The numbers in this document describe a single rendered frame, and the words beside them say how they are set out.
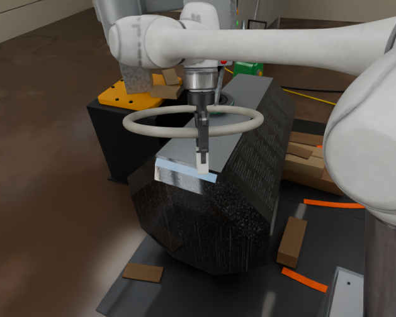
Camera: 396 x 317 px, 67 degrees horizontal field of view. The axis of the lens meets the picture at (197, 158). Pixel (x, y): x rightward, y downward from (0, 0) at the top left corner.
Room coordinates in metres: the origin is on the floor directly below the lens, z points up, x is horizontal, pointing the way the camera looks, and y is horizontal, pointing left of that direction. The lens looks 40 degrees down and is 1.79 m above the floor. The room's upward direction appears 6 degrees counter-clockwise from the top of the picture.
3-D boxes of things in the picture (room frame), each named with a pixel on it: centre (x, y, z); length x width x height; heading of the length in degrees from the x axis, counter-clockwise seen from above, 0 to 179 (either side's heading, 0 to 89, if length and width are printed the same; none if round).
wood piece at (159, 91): (1.96, 0.17, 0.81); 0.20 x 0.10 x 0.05; 69
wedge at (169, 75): (2.20, 0.14, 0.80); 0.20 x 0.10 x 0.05; 10
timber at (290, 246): (1.13, -0.55, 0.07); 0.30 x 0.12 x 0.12; 150
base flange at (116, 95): (2.13, 0.37, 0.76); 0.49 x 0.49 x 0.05; 61
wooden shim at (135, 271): (1.05, 0.43, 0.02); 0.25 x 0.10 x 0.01; 75
